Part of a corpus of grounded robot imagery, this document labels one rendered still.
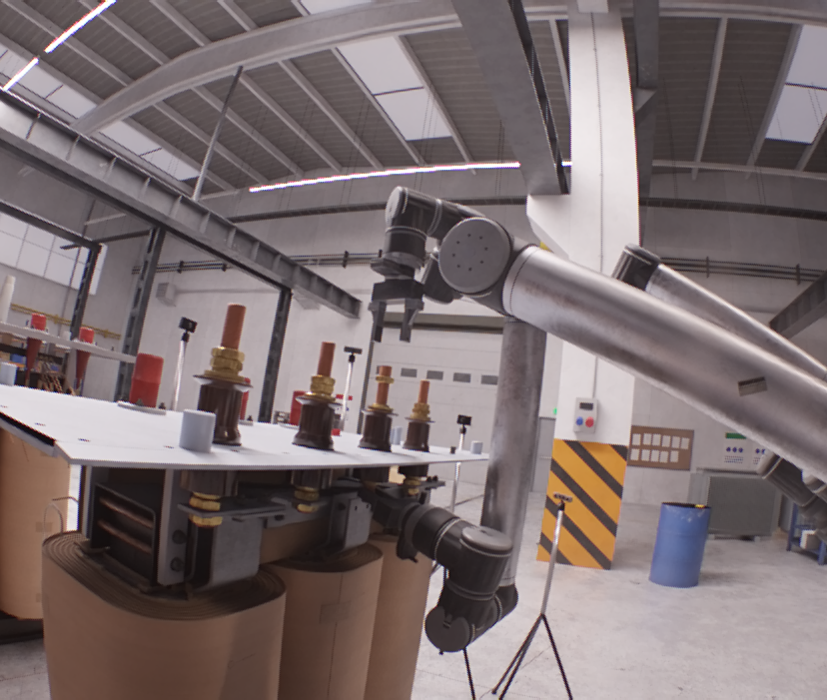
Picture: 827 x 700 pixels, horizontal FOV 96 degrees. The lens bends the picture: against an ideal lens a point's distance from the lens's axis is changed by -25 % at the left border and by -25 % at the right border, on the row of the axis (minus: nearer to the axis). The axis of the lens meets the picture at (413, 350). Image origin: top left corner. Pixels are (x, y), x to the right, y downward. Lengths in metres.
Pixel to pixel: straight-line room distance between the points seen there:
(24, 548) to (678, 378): 2.48
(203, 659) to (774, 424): 0.93
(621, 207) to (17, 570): 6.82
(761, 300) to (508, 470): 14.73
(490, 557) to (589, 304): 0.49
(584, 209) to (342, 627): 6.08
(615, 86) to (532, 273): 7.10
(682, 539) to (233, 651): 5.10
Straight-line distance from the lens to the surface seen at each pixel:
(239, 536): 0.87
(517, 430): 1.07
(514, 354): 1.08
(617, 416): 5.95
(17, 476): 2.44
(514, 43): 4.65
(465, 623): 1.01
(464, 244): 0.90
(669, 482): 14.35
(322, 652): 1.22
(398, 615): 1.61
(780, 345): 1.70
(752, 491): 9.33
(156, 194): 10.59
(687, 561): 5.67
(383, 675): 1.69
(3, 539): 2.56
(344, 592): 1.18
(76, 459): 0.45
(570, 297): 0.81
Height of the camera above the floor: 1.43
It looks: 9 degrees up
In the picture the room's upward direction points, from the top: 8 degrees clockwise
